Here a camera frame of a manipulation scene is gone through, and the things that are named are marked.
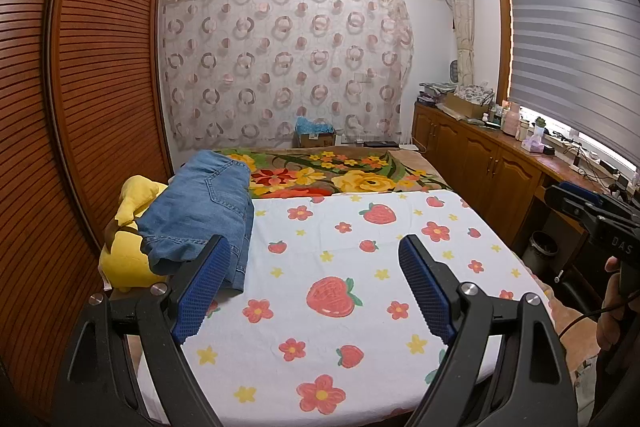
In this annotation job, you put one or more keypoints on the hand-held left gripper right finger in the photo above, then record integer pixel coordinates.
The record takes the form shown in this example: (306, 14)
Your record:
(425, 292)

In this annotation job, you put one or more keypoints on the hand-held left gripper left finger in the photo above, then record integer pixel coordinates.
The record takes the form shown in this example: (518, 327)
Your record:
(200, 292)

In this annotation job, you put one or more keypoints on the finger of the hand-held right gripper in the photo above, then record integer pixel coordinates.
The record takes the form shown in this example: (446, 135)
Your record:
(575, 202)

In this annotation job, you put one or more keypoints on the blue denim pants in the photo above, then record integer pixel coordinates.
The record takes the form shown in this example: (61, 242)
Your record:
(200, 202)

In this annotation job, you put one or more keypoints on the person's right hand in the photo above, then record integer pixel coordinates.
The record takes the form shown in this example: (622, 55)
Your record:
(607, 327)

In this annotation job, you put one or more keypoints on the black trash bin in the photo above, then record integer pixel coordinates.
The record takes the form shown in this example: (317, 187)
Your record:
(542, 252)

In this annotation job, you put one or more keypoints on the pink tissue box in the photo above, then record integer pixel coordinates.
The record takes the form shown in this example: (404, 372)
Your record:
(533, 147)

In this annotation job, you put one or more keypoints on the yellow plush toy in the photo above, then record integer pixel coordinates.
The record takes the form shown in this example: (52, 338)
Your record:
(125, 262)

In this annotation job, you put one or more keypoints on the green-capped bottle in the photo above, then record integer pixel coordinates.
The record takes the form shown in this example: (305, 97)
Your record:
(539, 129)

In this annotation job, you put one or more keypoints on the white strawberry printed sheet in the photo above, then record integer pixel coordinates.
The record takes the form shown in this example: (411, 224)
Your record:
(350, 257)

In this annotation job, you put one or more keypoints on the pink bottle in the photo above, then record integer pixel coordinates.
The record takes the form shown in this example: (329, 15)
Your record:
(511, 123)

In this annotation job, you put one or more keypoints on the brown wooden cabinet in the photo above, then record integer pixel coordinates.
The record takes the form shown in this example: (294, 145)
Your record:
(475, 157)

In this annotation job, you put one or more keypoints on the colourful floral blanket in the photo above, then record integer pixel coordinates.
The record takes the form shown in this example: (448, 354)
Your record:
(350, 177)

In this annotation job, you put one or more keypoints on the open cardboard box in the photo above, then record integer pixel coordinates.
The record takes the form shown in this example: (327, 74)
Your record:
(465, 106)

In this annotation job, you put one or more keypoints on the grey striped window blind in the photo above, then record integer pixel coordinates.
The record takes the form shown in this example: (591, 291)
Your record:
(575, 47)

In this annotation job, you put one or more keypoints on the small white fan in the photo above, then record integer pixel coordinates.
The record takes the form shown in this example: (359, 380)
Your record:
(453, 72)

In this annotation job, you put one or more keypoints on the small cardboard box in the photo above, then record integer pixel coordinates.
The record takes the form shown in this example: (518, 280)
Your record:
(317, 140)

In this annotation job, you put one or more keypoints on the beige patterned window curtain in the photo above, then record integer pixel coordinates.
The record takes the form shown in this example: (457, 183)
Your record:
(460, 17)

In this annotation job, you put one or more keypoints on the brown slatted wooden wardrobe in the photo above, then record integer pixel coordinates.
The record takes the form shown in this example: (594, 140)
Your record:
(90, 82)

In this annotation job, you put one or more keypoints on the sheer circle-patterned curtain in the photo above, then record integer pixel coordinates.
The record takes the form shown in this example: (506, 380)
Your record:
(280, 67)

